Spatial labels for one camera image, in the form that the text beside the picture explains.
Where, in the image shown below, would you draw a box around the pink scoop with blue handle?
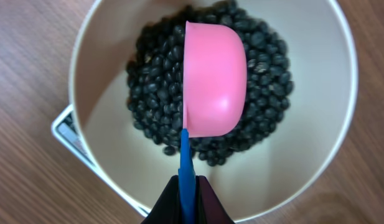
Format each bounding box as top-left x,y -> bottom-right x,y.
178,22 -> 247,223

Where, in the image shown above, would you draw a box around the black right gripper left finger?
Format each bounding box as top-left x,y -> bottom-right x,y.
141,175 -> 181,224

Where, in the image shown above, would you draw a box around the white bowl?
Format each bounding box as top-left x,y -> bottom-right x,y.
69,0 -> 358,222

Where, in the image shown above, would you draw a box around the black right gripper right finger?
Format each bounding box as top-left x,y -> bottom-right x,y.
195,175 -> 235,224

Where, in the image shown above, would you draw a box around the black beans in bowl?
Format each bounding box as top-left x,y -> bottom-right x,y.
126,1 -> 294,167

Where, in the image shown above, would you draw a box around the white digital kitchen scale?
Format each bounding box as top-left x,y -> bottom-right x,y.
51,104 -> 149,217

